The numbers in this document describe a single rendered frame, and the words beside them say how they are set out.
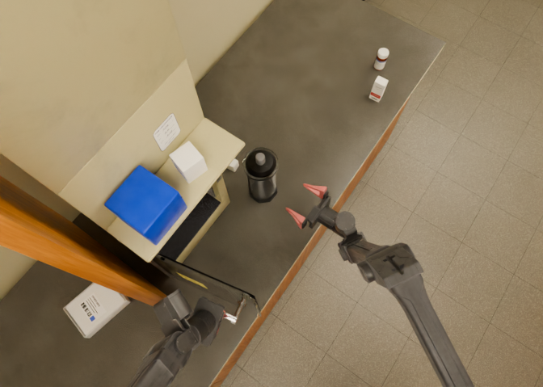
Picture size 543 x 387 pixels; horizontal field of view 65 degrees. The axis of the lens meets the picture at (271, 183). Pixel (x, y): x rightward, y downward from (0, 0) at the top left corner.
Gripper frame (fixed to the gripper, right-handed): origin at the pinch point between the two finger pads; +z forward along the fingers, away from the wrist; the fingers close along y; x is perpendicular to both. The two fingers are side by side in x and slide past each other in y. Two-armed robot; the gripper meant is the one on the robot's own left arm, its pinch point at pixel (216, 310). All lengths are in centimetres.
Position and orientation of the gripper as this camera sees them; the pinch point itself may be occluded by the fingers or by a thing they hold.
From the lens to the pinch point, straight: 115.8
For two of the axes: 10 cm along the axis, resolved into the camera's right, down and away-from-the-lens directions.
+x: 9.2, 3.6, -1.7
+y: -3.5, 9.3, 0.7
